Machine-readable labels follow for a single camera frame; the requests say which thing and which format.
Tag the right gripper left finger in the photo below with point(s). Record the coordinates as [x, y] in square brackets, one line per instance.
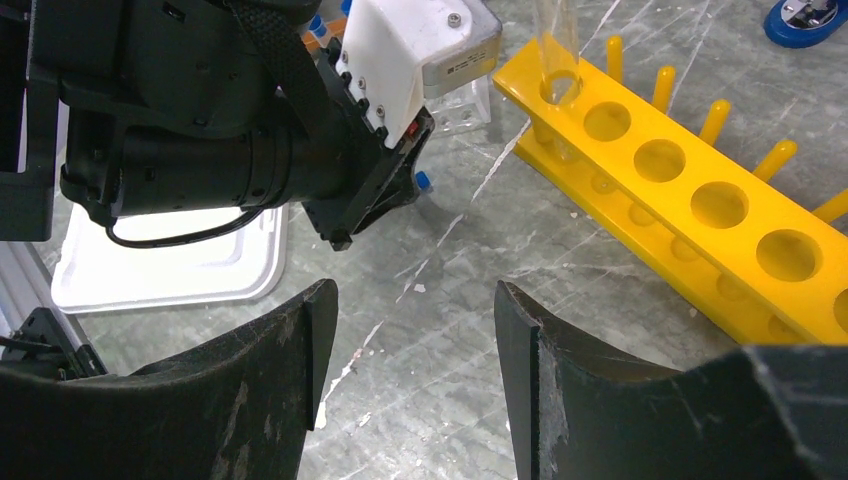
[238, 406]

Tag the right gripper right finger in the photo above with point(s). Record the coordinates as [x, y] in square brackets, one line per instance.
[580, 408]

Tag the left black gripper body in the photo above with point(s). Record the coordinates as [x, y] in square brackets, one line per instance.
[345, 177]

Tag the blue capped test tube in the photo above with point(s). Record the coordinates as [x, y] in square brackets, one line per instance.
[423, 182]

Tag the large clear glass test tube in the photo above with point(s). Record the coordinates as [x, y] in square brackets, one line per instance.
[556, 34]

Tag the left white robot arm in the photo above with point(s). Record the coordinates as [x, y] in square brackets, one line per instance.
[132, 108]

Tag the orange wooden shelf rack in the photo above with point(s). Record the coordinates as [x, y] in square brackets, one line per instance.
[336, 27]

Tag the metal tray lid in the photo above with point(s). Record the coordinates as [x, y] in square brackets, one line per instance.
[96, 275]

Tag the yellow test tube rack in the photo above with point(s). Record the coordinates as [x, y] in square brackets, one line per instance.
[761, 267]

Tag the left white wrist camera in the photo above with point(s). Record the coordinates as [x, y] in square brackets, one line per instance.
[401, 53]

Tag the black base frame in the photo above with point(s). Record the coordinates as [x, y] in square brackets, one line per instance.
[50, 347]

